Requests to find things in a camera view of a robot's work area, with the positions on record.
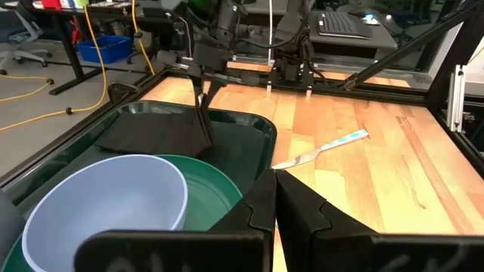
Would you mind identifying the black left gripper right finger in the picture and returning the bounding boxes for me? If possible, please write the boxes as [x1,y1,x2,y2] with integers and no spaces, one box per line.
[276,170,484,272]

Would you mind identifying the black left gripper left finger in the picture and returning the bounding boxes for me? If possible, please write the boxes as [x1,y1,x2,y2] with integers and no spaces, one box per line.
[73,168,277,272]

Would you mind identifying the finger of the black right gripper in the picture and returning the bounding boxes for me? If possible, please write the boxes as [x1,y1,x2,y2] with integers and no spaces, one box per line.
[202,77,228,143]
[188,73,213,147]

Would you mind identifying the green ridged plate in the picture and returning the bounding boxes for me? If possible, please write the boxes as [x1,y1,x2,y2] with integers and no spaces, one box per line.
[0,153,243,272]

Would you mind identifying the black napkin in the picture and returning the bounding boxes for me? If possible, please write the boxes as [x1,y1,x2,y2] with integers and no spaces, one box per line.
[93,109,213,159]

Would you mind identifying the light blue bowl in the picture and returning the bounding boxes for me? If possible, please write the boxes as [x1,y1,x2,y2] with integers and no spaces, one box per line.
[21,153,189,272]

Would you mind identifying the dark green tray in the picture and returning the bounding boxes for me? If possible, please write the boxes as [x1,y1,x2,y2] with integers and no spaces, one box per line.
[0,100,278,232]

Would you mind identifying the blue plastic bin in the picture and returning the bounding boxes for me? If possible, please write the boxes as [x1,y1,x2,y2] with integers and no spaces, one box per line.
[76,35,133,64]

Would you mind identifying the white and teal knife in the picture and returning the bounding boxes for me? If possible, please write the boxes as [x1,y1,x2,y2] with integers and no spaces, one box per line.
[271,128,370,170]

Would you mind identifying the black keyboard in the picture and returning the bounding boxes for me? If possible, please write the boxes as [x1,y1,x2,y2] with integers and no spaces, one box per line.
[316,11,374,40]

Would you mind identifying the black desk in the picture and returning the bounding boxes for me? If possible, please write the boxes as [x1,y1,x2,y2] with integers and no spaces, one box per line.
[18,0,152,96]

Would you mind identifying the dark grey desk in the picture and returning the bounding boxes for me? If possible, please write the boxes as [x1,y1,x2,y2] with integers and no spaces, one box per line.
[308,9,399,61]

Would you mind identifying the red box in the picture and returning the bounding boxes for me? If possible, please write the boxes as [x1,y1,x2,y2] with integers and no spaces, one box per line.
[40,0,64,11]

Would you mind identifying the white office chair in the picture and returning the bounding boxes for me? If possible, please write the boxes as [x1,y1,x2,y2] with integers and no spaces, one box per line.
[0,9,54,76]

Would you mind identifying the white cable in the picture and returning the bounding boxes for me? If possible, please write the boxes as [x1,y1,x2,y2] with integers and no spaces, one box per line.
[268,0,275,66]

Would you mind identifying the yellow cable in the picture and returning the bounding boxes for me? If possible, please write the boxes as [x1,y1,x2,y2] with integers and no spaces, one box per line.
[0,74,52,104]
[0,3,110,133]
[131,0,157,76]

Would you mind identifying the black rail bracket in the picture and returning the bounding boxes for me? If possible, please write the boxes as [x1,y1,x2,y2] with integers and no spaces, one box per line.
[107,82,139,104]

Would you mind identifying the black table frame rail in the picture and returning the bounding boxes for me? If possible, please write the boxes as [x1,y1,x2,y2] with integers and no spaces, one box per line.
[427,101,484,178]
[166,66,432,107]

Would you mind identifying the silver metal bracket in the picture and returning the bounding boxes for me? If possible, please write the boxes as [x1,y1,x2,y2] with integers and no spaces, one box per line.
[446,64,467,133]

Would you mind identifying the black diagonal frame strut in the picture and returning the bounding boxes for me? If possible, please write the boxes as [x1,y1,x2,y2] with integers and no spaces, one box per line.
[343,0,484,91]

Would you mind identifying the black upright frame post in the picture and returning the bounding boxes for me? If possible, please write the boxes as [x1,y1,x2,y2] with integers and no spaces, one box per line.
[427,11,484,110]

